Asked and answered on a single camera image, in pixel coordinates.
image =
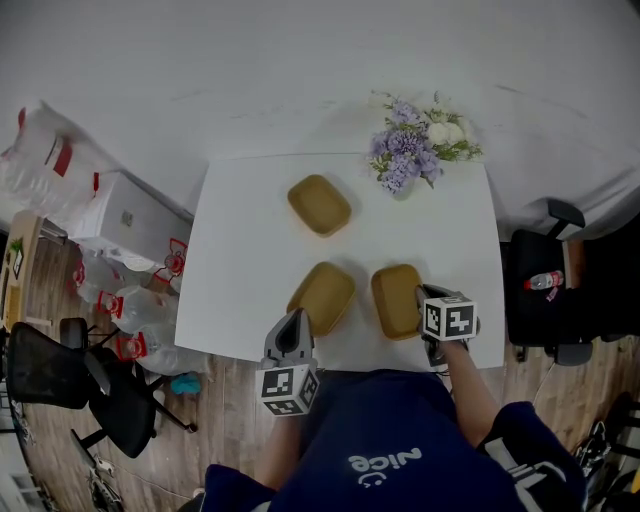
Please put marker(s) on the black mesh office chair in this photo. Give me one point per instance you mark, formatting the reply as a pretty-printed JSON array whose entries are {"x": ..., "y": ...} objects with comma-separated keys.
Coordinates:
[{"x": 55, "y": 370}]

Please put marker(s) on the purple and white flower bouquet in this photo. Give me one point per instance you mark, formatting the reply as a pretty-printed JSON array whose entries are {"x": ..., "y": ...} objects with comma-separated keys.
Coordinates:
[{"x": 407, "y": 145}]

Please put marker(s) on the light wooden side table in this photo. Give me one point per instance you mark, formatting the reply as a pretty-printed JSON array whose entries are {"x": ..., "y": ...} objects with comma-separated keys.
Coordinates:
[{"x": 22, "y": 260}]

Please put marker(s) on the large clear water jug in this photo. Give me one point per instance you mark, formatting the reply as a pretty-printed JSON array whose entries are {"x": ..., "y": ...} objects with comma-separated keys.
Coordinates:
[
  {"x": 142, "y": 307},
  {"x": 97, "y": 280},
  {"x": 167, "y": 352},
  {"x": 172, "y": 265}
]

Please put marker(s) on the person's right forearm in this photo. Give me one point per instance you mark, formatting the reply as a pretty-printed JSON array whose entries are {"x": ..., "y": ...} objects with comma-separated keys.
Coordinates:
[{"x": 470, "y": 395}]

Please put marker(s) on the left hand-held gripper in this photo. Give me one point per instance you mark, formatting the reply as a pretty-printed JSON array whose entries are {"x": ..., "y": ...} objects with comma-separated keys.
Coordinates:
[{"x": 284, "y": 387}]

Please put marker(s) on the person's left forearm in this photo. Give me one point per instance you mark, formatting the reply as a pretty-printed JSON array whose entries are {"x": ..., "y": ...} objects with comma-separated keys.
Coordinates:
[{"x": 280, "y": 450}]

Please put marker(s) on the small brown container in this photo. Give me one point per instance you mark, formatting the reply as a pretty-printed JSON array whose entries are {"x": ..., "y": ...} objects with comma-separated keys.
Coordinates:
[
  {"x": 319, "y": 205},
  {"x": 395, "y": 300},
  {"x": 322, "y": 295}
]

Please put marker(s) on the black padded office chair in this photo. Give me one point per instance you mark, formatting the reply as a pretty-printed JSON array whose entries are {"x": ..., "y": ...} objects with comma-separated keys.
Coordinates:
[{"x": 540, "y": 315}]

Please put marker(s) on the white cardboard box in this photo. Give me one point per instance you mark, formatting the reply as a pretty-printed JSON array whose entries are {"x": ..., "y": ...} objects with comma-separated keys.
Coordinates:
[{"x": 135, "y": 215}]

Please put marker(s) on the teal cloth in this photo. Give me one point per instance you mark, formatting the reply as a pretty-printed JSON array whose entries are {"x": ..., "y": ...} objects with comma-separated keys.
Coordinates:
[{"x": 186, "y": 383}]

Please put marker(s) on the small red-label water bottle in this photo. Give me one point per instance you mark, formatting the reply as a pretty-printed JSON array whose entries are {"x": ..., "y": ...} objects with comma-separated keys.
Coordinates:
[{"x": 544, "y": 281}]

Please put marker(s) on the person's navy blue shirt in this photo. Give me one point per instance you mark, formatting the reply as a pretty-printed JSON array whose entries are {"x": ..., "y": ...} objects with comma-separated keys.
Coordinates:
[{"x": 390, "y": 450}]

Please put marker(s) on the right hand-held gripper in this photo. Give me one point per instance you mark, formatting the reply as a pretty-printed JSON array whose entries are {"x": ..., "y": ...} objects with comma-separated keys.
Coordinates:
[{"x": 448, "y": 320}]

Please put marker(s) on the clear plastic bag of bottles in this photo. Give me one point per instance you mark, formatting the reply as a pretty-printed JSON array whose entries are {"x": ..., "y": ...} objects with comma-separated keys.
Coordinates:
[{"x": 45, "y": 165}]

